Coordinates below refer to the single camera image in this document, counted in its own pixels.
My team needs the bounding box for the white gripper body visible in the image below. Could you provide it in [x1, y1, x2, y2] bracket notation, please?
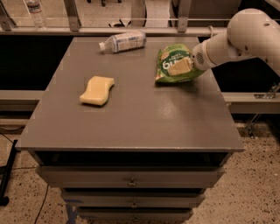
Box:
[192, 39, 217, 71]

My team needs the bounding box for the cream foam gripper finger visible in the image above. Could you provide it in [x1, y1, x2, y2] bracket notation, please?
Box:
[168, 57, 193, 76]

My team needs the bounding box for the green rice chip bag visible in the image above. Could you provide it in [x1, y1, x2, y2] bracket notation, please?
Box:
[155, 44, 203, 83]

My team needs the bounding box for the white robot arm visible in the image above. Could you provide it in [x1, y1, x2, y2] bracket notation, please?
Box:
[191, 9, 280, 76]

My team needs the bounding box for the clear plastic water bottle lying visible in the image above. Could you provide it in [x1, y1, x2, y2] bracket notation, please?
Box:
[99, 31, 146, 53]

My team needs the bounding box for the yellow sponge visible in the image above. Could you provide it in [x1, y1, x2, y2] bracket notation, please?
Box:
[80, 76, 115, 106]

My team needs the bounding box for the grey drawer cabinet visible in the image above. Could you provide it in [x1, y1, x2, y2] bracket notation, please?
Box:
[16, 36, 245, 224]

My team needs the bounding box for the upright water bottle background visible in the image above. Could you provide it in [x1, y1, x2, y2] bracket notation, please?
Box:
[24, 0, 47, 31]

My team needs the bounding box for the middle grey drawer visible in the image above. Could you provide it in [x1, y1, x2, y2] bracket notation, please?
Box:
[62, 192, 205, 208]

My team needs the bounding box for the grey drawer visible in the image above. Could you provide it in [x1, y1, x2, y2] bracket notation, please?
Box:
[77, 207, 193, 221]
[37, 166, 224, 189]
[62, 192, 205, 208]

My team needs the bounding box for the top grey drawer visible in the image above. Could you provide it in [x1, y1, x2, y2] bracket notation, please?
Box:
[37, 166, 224, 189]

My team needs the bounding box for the bottom grey drawer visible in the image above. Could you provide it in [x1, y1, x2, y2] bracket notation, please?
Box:
[77, 207, 193, 221]

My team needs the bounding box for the black stand leg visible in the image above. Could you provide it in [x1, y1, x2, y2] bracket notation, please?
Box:
[0, 140, 17, 207]

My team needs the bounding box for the metal railing frame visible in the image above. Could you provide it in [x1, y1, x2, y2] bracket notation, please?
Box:
[0, 0, 280, 38]

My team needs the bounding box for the black floor cable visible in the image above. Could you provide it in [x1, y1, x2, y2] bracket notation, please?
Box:
[33, 183, 50, 224]

